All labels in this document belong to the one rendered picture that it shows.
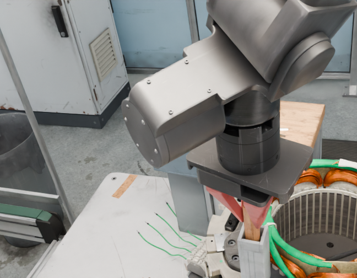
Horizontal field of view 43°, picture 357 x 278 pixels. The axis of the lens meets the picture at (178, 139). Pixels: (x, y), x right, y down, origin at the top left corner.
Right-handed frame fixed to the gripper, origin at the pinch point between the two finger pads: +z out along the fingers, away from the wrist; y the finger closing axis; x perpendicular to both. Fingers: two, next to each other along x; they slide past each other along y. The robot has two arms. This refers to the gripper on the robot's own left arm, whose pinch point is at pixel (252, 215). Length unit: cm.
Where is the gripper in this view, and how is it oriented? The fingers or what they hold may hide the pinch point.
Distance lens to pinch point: 49.3
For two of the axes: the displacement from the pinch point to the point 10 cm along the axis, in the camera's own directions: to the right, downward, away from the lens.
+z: 1.4, 7.5, 6.5
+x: 5.6, -6.0, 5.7
